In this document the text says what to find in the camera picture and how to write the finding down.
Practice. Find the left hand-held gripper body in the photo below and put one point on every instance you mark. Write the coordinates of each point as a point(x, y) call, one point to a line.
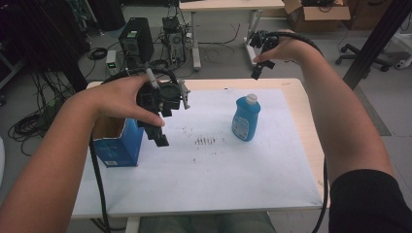
point(165, 95)

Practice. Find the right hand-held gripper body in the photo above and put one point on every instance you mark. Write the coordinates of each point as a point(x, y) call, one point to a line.
point(264, 40)

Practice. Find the blue cardboard box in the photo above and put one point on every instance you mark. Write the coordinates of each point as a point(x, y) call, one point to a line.
point(120, 149)

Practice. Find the blue bottle with white cap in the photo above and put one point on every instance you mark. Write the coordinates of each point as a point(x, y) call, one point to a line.
point(245, 119)

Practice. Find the person's right hand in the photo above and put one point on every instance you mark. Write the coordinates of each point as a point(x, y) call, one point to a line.
point(291, 48)

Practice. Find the person's left hand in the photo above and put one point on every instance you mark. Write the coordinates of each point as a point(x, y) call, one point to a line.
point(120, 98)

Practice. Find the wooden table with white legs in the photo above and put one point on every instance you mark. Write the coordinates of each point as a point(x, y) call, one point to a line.
point(226, 5)

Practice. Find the open grey computer case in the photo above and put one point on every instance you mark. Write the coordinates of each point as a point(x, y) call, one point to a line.
point(175, 42)

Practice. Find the brown cardboard box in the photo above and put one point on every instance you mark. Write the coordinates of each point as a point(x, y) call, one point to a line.
point(319, 16)

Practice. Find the black computer tower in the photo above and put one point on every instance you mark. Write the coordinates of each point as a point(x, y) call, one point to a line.
point(137, 39)

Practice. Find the small white power device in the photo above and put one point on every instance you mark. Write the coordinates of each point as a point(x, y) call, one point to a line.
point(111, 61)

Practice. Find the white table mat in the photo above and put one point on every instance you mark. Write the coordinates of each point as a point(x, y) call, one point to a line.
point(210, 174)

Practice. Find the white table leg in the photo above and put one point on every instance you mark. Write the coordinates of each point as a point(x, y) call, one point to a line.
point(132, 225)

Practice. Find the black cabinet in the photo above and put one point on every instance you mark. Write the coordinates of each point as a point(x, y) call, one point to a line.
point(107, 14)

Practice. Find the black office chair base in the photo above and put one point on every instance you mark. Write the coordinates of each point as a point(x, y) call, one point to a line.
point(362, 58)

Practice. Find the black metal stand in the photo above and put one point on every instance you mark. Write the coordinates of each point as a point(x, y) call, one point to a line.
point(372, 45)

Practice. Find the grey floor mat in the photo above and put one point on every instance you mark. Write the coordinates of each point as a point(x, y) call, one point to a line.
point(372, 113)

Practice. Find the white device on floor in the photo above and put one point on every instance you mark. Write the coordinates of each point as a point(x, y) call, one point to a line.
point(404, 63)

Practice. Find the person's black sleeve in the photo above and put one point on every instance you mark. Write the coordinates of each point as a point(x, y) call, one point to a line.
point(369, 204)

